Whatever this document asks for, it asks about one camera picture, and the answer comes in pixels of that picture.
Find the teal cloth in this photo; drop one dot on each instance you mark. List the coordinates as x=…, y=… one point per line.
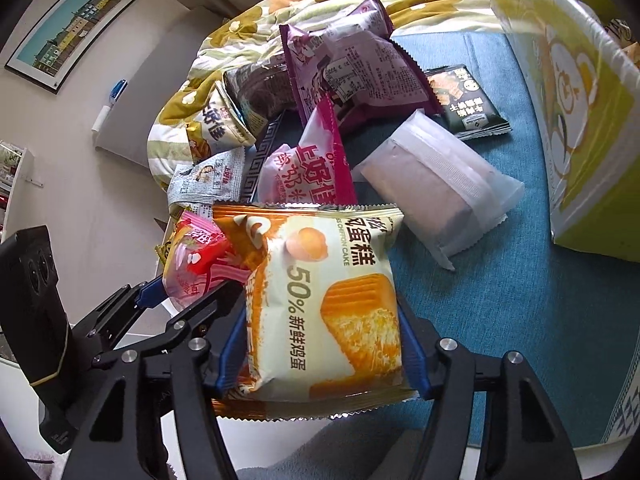
x=500, y=310

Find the black patterned packet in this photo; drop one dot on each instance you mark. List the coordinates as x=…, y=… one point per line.
x=260, y=160

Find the pink red candy packet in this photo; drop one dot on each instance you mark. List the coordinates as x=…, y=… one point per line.
x=200, y=260

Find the dark brown cake packet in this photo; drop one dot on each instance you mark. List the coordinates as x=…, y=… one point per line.
x=260, y=90

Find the white blue small packet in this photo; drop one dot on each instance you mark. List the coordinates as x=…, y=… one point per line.
x=210, y=180

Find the gold foil snack packet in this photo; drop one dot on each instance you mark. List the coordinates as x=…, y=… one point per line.
x=162, y=252

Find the green white cardboard box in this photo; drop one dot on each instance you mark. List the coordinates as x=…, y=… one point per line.
x=575, y=110

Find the grey towel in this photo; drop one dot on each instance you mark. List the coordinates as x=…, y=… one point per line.
x=320, y=455

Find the white shelf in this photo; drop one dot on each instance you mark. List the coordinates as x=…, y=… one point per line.
x=12, y=180

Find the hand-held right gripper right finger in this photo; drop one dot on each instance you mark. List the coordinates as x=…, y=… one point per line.
x=415, y=360

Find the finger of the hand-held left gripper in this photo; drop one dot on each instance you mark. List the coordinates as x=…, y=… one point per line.
x=200, y=312
x=150, y=296

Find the yellow white snack packet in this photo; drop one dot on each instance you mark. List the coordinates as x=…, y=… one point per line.
x=220, y=125

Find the dark green cracker packet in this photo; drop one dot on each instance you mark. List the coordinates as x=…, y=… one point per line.
x=470, y=105

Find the large purple snack packet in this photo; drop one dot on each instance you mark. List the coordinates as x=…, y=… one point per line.
x=350, y=70

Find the pink white snack packet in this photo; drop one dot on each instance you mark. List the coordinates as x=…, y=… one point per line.
x=305, y=170

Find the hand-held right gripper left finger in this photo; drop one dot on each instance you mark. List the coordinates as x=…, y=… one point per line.
x=227, y=360

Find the framed wall picture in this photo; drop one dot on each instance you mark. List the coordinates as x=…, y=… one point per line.
x=70, y=30

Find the translucent white cake packet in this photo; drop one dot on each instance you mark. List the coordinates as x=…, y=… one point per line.
x=435, y=180

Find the floral striped blanket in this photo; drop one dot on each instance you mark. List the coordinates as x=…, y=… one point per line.
x=235, y=35

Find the white blue plastic holder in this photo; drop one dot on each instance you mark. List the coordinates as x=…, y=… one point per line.
x=107, y=110

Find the orange cake packet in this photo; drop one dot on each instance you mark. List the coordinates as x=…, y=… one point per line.
x=310, y=310

